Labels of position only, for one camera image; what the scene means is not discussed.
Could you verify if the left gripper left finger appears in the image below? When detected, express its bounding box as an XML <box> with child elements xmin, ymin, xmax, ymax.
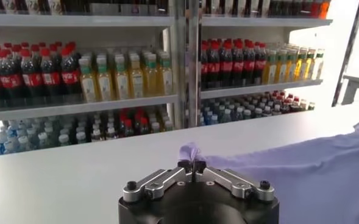
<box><xmin>122</xmin><ymin>160</ymin><xmax>194</xmax><ymax>204</ymax></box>

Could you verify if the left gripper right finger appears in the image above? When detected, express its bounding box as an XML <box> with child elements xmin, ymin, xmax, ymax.
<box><xmin>193</xmin><ymin>160</ymin><xmax>276</xmax><ymax>203</ymax></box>

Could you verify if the purple t-shirt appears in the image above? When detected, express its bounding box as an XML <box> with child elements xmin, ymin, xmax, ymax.
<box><xmin>179</xmin><ymin>114</ymin><xmax>359</xmax><ymax>224</ymax></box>

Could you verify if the grey metal shelving unit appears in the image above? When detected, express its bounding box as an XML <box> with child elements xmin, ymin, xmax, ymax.
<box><xmin>187</xmin><ymin>0</ymin><xmax>334</xmax><ymax>127</ymax></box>
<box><xmin>0</xmin><ymin>0</ymin><xmax>188</xmax><ymax>159</ymax></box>

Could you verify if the cola bottle red cap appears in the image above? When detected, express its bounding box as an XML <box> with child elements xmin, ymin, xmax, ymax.
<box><xmin>0</xmin><ymin>53</ymin><xmax>23</xmax><ymax>98</ymax></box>
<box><xmin>20</xmin><ymin>50</ymin><xmax>43</xmax><ymax>97</ymax></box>
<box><xmin>242</xmin><ymin>42</ymin><xmax>255</xmax><ymax>86</ymax></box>
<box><xmin>220</xmin><ymin>41</ymin><xmax>233</xmax><ymax>88</ymax></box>
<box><xmin>40</xmin><ymin>48</ymin><xmax>61</xmax><ymax>96</ymax></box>
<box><xmin>201</xmin><ymin>44</ymin><xmax>210</xmax><ymax>89</ymax></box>
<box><xmin>254</xmin><ymin>44</ymin><xmax>267</xmax><ymax>85</ymax></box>
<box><xmin>208</xmin><ymin>42</ymin><xmax>221</xmax><ymax>88</ymax></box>
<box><xmin>60</xmin><ymin>47</ymin><xmax>82</xmax><ymax>94</ymax></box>
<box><xmin>231</xmin><ymin>41</ymin><xmax>244</xmax><ymax>86</ymax></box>

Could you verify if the grey metal frame table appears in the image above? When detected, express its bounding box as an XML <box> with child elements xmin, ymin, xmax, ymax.
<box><xmin>340</xmin><ymin>74</ymin><xmax>359</xmax><ymax>106</ymax></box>

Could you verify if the dark metal frame pole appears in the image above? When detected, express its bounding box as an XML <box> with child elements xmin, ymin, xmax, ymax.
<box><xmin>331</xmin><ymin>0</ymin><xmax>359</xmax><ymax>107</ymax></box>

